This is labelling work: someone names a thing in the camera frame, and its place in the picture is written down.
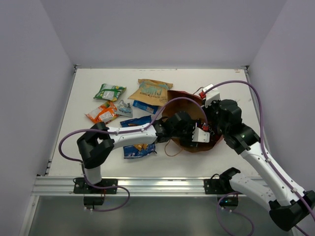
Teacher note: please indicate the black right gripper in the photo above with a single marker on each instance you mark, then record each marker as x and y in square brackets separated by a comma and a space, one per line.
[214, 103]

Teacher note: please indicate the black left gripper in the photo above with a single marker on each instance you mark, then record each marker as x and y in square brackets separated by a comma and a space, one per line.
[188, 134]

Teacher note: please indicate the red paper bag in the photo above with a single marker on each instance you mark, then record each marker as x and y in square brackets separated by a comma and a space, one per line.
[183, 105]

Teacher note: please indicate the small blue white snack packet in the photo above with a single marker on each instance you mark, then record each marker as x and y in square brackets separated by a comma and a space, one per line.
[145, 107]

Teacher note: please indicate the brown kraft snack bag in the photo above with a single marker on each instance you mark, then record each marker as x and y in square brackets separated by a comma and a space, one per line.
[152, 92]

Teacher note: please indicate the dark blue snack bag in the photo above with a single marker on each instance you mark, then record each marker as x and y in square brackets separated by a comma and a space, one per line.
[138, 150]

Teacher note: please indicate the small silver blue snack packet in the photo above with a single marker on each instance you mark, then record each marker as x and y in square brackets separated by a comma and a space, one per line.
[124, 109]

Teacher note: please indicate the orange snack packet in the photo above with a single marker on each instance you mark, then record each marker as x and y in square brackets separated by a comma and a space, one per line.
[107, 112]

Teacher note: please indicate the green yellow chips bag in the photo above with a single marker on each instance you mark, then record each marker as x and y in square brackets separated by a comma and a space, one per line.
[109, 92]

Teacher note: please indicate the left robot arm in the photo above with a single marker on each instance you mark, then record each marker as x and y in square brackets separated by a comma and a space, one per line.
[96, 145]

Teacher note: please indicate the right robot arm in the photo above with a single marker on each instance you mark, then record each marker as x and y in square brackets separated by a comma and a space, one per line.
[287, 202]

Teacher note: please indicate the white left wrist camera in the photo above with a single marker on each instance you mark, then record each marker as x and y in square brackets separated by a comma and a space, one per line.
[201, 133]

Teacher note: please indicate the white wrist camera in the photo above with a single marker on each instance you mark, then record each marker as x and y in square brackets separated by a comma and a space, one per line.
[209, 94]
[201, 133]

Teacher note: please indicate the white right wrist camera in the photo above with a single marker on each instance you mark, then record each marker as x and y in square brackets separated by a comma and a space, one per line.
[209, 94]

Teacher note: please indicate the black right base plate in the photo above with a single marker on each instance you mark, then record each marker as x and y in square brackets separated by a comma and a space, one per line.
[212, 186]

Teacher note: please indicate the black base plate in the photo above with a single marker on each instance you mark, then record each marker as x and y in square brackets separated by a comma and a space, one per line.
[81, 187]
[212, 186]

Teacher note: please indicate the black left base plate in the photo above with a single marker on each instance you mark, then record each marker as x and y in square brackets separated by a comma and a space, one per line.
[81, 187]

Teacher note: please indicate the aluminium front rail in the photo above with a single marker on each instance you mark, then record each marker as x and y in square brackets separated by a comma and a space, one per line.
[137, 186]

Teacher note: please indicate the aluminium left table rail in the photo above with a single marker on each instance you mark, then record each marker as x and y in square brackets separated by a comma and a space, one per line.
[61, 113]

